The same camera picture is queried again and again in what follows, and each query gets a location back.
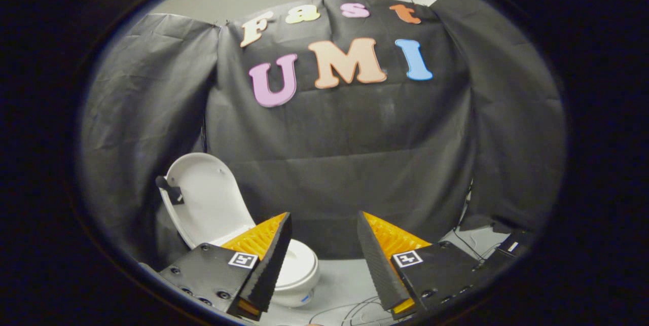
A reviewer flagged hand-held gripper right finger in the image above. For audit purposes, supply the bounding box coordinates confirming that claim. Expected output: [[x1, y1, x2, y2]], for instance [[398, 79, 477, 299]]
[[356, 210, 497, 320]]

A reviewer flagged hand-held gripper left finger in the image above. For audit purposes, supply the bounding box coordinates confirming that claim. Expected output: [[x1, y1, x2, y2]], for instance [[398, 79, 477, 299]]
[[157, 211, 293, 321]]

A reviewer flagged white toilet seat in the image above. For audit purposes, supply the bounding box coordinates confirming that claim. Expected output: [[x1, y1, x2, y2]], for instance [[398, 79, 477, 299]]
[[276, 239, 320, 288]]

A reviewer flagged tangle of floor cables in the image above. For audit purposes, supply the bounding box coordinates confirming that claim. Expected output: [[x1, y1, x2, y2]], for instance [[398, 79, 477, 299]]
[[309, 227, 502, 326]]

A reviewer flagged white toilet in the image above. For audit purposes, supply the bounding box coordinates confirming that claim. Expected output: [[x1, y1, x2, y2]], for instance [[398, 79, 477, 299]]
[[208, 225, 321, 308]]

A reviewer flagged black flat panel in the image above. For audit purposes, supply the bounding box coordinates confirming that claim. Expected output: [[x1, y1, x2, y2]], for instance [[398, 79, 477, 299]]
[[494, 231, 534, 258]]

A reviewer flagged white toilet lid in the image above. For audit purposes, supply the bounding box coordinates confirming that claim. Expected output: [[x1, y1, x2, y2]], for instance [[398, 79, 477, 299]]
[[156, 153, 257, 249]]

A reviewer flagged black backdrop cloth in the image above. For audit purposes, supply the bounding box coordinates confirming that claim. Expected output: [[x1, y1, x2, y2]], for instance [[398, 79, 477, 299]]
[[80, 0, 566, 266]]

